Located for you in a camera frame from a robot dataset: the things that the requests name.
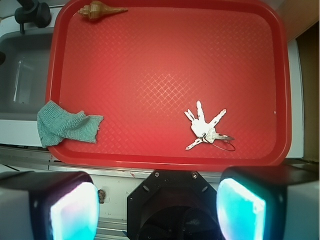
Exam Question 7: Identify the red plastic tray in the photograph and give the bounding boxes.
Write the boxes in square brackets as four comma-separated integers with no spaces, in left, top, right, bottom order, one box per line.
[46,0,292,171]

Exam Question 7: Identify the tan spiral seashell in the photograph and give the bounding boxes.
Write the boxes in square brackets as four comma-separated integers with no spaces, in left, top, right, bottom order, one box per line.
[77,0,128,21]

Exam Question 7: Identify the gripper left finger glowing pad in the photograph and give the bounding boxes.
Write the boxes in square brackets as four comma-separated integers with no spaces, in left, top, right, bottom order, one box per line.
[0,171,100,240]

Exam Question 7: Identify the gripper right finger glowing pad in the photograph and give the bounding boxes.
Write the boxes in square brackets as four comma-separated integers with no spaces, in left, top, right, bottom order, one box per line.
[216,165,320,240]

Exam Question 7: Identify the silver keys bunch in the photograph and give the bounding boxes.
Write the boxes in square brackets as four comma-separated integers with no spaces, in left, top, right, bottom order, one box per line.
[184,100,236,152]

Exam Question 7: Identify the light blue terry cloth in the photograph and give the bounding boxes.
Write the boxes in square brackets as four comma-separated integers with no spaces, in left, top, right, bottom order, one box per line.
[37,100,104,148]

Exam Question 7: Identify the grey plastic sink basin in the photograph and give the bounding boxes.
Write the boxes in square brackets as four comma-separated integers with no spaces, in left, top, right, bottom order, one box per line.
[0,28,54,121]

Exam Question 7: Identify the black octagonal mount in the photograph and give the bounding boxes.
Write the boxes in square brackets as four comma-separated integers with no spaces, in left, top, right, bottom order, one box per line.
[126,170,224,240]

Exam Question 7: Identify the dark grey faucet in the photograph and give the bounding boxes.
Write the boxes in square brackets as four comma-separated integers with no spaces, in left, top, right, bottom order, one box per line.
[14,0,52,34]

